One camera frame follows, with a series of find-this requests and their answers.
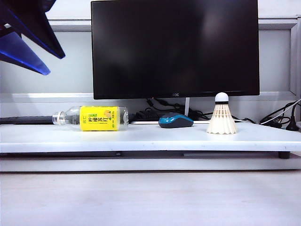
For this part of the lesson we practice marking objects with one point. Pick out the black power plug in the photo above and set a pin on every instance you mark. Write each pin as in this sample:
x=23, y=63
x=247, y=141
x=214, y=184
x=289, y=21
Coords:
x=292, y=127

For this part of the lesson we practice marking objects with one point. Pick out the clear bottle yellow label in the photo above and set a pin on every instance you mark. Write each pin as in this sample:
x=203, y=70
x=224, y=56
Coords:
x=98, y=118

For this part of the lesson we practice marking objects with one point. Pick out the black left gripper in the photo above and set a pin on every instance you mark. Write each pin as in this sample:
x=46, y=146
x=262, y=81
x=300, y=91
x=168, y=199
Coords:
x=5, y=28

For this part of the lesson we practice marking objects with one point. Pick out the black keyboard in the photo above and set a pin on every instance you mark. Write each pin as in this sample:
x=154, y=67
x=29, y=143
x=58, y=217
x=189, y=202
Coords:
x=23, y=120

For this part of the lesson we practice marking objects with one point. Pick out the white feather shuttlecock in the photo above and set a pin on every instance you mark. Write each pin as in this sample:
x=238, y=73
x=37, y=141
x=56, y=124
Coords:
x=222, y=122

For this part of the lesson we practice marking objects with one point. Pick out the black platform rubber foot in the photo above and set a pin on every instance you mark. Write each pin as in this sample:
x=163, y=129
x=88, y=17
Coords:
x=284, y=155

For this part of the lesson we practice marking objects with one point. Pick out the white raised desk platform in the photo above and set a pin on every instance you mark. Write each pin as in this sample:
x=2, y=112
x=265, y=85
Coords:
x=94, y=141

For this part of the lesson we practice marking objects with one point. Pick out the aluminium partition frame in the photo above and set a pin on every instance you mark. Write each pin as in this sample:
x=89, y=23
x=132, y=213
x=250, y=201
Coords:
x=70, y=26

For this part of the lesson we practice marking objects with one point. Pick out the black computer monitor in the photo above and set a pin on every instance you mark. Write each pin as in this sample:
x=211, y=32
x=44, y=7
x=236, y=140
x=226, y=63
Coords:
x=164, y=47

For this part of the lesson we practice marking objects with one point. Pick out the silver monitor stand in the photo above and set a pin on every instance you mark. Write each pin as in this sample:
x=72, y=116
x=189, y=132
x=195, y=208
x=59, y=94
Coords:
x=187, y=106

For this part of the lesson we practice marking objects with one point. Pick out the blue black computer mouse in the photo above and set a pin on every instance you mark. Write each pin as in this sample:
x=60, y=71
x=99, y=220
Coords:
x=176, y=121

